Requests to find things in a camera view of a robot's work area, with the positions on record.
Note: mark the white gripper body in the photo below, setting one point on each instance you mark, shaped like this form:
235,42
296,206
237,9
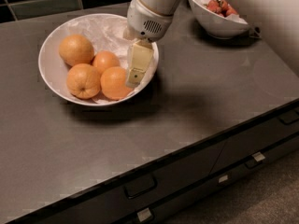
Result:
144,20

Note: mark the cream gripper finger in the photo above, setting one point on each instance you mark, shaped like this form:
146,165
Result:
139,58
130,34

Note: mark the orange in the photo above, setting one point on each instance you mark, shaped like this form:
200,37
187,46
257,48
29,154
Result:
105,59
75,49
113,83
83,81

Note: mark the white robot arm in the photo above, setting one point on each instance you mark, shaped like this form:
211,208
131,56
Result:
274,18

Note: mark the large white bowl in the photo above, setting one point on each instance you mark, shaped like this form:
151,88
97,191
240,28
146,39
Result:
52,68

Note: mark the white paper in orange bowl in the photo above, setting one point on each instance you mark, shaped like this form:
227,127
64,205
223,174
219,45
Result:
105,31

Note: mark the white strawberry bowl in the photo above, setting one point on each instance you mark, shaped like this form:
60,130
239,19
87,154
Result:
216,26

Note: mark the red strawberries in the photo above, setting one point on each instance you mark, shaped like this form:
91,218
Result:
220,7

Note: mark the right dark drawer front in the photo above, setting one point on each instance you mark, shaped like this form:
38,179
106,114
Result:
268,140

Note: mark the dark drawer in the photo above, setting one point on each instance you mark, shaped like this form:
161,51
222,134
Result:
120,198
156,212
268,140

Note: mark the left dark drawer front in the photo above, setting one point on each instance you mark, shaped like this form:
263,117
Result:
120,198

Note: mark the lower dark drawer front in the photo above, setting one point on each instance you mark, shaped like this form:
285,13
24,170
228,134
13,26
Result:
156,212

